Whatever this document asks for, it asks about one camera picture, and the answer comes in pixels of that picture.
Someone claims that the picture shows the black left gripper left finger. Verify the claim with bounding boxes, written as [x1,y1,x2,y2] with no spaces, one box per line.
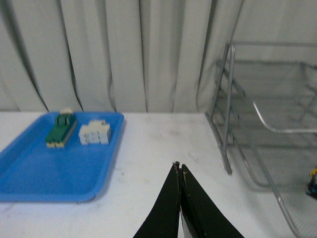
[134,162,180,238]

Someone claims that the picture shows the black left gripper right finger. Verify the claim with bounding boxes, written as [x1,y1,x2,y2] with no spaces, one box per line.
[181,164,243,238]

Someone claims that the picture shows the red emergency stop button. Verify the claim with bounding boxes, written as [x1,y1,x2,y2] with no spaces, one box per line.
[306,167,317,199]

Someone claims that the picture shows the silver mesh three-tier rack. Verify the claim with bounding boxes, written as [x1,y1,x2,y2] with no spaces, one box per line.
[206,41,317,238]

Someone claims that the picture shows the white circuit breaker module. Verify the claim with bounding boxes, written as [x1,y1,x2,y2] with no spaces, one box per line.
[78,120,111,145]

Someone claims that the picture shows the green terminal block component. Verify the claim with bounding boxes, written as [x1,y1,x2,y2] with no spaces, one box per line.
[45,108,77,148]

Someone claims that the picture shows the blue plastic tray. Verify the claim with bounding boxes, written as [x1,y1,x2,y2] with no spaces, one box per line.
[0,112,124,202]

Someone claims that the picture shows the white pleated curtain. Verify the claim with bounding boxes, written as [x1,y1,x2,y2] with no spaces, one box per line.
[0,0,317,112]

